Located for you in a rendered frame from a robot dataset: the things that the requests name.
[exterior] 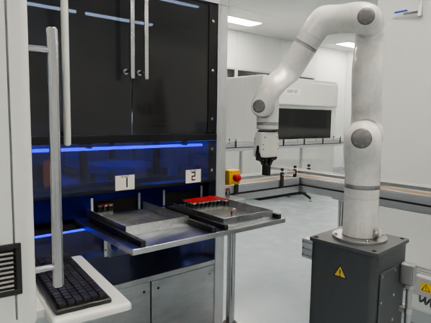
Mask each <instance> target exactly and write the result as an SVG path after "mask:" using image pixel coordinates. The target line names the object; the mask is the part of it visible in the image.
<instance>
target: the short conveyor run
mask: <svg viewBox="0 0 431 323"><path fill-rule="evenodd" d="M289 174H295V170H294V171H287V170H284V168H281V169H280V170H276V171H271V175H270V176H265V175H262V173H261V172H256V173H249V174H240V175H241V180H240V184H236V185H226V184H225V188H230V195H232V196H236V197H241V198H245V200H248V199H256V198H261V197H269V196H273V195H281V194H289V193H294V192H299V187H300V179H299V177H294V178H292V177H288V176H286V175H289Z"/></svg>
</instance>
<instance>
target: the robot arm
mask: <svg viewBox="0 0 431 323"><path fill-rule="evenodd" d="M339 33H354V34H355V45H354V50H353V60H352V68H351V123H350V126H349V128H348V129H347V130H346V133H345V136H344V169H345V177H344V204H343V218H342V229H336V230H335V231H333V232H332V236H333V237H334V238H335V239H336V240H338V241H341V242H344V243H348V244H354V245H382V244H385V243H387V237H386V236H385V234H383V233H382V231H381V230H380V229H379V230H378V209H379V197H380V172H381V148H382V140H383V137H384V132H383V124H382V62H383V53H384V33H385V24H384V17H383V14H382V11H381V9H380V8H379V7H378V6H377V5H375V4H372V3H366V2H352V3H347V4H332V5H324V6H320V7H318V8H316V9H315V10H314V11H313V12H312V13H311V14H310V16H309V17H308V19H307V20H306V22H305V23H304V25H303V27H302V29H301V30H300V32H299V33H298V36H297V37H296V39H295V40H294V42H293V43H292V46H291V47H290V49H289V50H288V52H287V54H286V55H285V57H284V59H283V61H282V62H281V64H280V65H279V66H278V67H277V68H276V69H275V70H274V71H273V72H272V73H270V75H268V77H267V78H266V79H265V80H264V82H263V83H262V84H261V86H260V88H259V89H258V90H257V93H256V94H255V96H254V98H253V100H252V103H251V111H252V112H253V113H254V114H255V115H256V116H257V129H259V130H258V132H256V134H255V141H254V147H253V155H254V156H255V157H256V160H257V161H259V162H260V163H261V165H262V175H265V176H270V175H271V165H272V162H273V160H276V159H277V156H278V152H279V141H278V132H277V131H276V129H278V116H279V97H280V96H281V94H282V93H283V92H284V90H285V89H286V88H287V87H289V86H290V85H291V84H293V83H294V82H295V81H297V80H298V79H299V78H300V76H301V75H302V74H303V72H304V70H305V69H306V67H307V65H308V64H309V63H310V61H311V59H312V58H313V56H314V55H315V53H316V51H317V50H318V48H319V46H320V45H321V43H322V42H323V40H324V39H325V37H326V36H327V35H333V34H339Z"/></svg>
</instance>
